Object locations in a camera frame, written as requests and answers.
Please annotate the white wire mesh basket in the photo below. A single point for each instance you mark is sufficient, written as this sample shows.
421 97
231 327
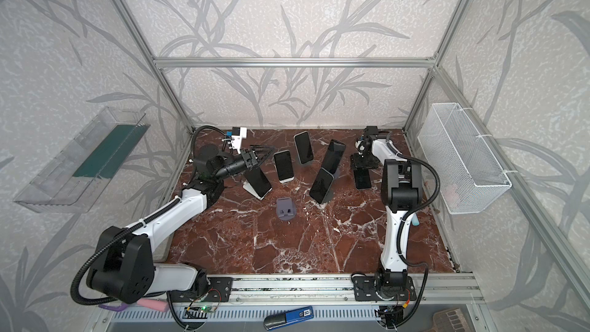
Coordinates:
471 177

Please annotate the blue and black marker tool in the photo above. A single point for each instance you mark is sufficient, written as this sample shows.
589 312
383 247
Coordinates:
288 318

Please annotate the green circuit board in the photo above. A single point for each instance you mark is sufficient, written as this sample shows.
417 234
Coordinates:
206 309

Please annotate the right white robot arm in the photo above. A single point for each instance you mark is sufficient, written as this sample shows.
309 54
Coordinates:
408 185

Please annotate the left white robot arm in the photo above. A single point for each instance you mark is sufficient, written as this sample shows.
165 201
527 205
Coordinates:
123 268

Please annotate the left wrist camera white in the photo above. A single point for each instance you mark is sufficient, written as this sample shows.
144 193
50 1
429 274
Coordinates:
235 137

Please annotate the white-edged phone on stand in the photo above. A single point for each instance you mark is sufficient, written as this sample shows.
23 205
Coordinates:
284 166

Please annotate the purple pink hand tool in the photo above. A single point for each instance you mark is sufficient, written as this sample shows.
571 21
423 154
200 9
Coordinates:
152 304

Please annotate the grey small phone stand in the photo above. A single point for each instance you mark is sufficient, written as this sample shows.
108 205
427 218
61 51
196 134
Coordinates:
285 209

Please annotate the clear plastic wall bin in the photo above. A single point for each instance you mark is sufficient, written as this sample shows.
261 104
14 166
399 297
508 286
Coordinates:
74 180

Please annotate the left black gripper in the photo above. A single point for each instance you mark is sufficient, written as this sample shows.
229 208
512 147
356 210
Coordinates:
248 158

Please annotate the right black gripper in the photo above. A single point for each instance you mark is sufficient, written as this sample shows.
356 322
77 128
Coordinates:
356 162

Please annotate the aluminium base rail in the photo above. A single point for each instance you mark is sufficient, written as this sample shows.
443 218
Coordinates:
337 289

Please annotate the tall black phone on stand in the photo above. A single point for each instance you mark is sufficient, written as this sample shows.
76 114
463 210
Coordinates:
333 156

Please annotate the upright phone on grey stand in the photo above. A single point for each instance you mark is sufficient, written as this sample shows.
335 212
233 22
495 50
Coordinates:
304 147

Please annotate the white folding phone stand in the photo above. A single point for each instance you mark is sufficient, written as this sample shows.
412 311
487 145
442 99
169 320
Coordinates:
248 188

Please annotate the pink-edged black phone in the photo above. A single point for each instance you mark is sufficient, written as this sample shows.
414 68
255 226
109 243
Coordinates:
362 179

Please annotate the light blue silicone spatula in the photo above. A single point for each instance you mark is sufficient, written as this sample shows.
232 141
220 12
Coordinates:
415 220

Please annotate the brown grid tray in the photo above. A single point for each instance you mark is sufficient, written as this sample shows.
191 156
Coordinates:
452 320

